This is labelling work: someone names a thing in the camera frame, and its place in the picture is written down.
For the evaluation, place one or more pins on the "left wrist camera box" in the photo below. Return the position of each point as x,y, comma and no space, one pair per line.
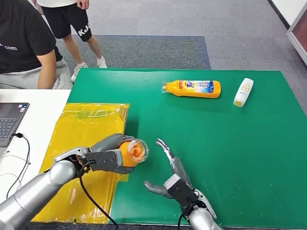
105,160

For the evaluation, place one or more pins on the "yellow plastic bag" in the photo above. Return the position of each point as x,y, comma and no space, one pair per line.
79,127

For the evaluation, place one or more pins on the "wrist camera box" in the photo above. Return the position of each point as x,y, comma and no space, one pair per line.
180,190
105,160

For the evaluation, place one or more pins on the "white framed cabinet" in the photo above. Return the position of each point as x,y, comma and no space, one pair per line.
299,35

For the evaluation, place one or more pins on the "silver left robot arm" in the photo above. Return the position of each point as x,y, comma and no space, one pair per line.
35,193

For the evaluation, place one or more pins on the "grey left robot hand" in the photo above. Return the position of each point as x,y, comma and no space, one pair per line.
110,141

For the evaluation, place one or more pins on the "green table mat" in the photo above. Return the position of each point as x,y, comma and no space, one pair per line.
240,152

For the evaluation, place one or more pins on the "standing person in shorts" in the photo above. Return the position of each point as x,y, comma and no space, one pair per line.
64,19

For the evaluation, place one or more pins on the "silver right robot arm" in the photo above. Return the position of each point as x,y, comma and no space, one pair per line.
203,219

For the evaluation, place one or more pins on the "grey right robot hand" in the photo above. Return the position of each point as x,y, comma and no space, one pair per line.
177,166

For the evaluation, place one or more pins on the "white cream bottle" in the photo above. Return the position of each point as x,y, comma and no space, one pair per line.
243,92

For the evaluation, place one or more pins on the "seated person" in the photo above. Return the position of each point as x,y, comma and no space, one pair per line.
23,35

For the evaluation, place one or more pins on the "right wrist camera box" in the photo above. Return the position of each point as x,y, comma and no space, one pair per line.
180,190

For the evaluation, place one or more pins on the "orange bottle with clear cap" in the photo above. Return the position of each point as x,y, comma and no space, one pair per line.
134,152
194,89

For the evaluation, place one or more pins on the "grey laptop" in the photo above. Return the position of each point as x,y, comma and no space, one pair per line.
10,121

